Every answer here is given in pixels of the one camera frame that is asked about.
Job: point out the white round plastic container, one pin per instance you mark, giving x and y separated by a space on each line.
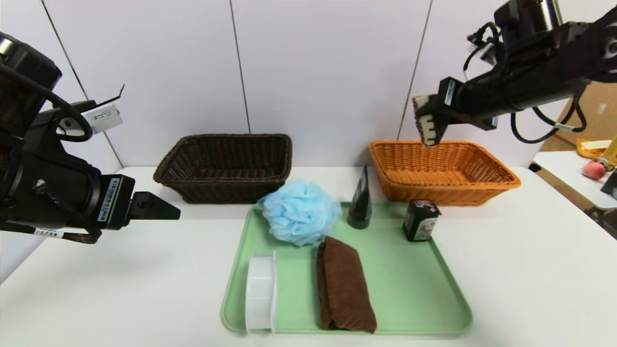
260 289

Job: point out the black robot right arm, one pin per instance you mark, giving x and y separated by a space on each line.
554 72

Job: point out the orange wicker basket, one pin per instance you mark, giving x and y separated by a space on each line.
434 193

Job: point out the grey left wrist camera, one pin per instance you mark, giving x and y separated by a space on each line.
103 118

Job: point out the white side table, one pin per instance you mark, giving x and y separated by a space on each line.
564 168

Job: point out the light wooden cabinet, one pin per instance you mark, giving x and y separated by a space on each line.
600 120

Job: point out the white wall socket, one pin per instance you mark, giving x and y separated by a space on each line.
600 109

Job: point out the light green plastic tray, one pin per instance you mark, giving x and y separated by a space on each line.
409 279

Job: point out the yellow bottle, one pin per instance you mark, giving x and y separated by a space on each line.
612 152

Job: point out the small black drink carton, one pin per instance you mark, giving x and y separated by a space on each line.
417 224

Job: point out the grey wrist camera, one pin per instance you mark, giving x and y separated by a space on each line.
484 53
103 118

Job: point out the red peach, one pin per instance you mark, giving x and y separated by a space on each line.
593 171

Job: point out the dark box on side table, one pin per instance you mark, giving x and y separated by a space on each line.
611 183

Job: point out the brown towel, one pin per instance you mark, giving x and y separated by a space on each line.
344 284

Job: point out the chocolate blueberry cake slice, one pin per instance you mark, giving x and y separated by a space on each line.
430 134

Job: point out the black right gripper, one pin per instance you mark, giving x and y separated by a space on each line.
447 95

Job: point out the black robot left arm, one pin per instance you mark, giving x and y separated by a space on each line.
29 193

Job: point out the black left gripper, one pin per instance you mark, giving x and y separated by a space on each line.
115 199

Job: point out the dark brown wicker basket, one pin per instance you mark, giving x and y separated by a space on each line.
226 190

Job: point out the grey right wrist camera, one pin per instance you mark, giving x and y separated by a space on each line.
484 53

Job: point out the yellow wicker bowl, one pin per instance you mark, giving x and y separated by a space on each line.
585 153

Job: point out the light blue bath pouf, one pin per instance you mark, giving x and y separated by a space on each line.
299 212

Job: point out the black cosmetic tube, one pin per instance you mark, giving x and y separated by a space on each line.
359 212

